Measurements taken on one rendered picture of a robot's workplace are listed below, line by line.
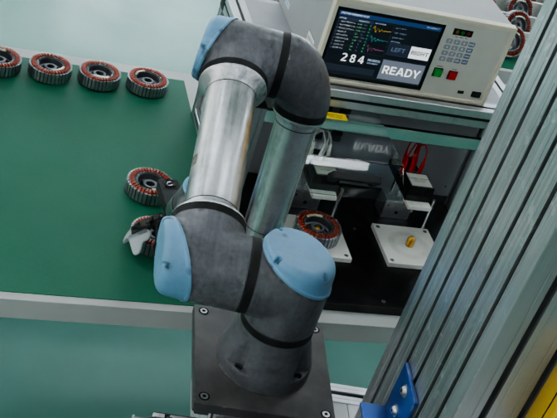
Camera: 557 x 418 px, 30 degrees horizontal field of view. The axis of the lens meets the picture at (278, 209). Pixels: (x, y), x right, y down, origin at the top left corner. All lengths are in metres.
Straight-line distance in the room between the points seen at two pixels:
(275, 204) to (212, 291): 0.43
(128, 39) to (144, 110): 2.01
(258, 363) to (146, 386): 1.48
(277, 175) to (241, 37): 0.27
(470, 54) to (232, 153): 0.93
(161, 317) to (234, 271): 0.68
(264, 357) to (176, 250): 0.22
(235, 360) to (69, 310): 0.59
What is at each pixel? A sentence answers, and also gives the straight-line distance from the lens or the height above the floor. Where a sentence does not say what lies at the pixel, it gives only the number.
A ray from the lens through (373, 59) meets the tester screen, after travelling 2.34.
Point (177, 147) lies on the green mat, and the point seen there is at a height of 0.75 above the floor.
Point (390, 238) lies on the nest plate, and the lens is 2.51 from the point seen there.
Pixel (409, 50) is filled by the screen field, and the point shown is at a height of 1.22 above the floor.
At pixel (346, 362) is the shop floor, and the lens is 3.33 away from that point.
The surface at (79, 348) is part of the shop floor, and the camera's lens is 3.10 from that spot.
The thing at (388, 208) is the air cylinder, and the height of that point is 0.80.
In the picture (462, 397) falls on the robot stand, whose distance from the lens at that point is 1.22.
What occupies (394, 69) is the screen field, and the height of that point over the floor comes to 1.17.
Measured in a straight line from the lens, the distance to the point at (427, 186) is 2.49.
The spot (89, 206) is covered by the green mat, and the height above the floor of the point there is 0.75.
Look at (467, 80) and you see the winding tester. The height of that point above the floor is 1.17.
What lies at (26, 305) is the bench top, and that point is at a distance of 2.11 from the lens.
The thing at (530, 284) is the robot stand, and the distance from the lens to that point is 1.12.
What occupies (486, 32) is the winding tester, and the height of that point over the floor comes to 1.30.
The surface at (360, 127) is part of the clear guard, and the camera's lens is 2.32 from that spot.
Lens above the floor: 2.14
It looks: 33 degrees down
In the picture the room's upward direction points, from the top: 19 degrees clockwise
